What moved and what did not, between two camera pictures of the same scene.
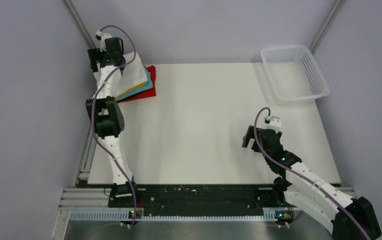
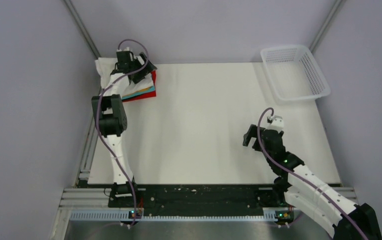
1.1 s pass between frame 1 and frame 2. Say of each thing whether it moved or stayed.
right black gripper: stayed
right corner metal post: stayed
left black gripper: moved
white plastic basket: stayed
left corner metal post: stayed
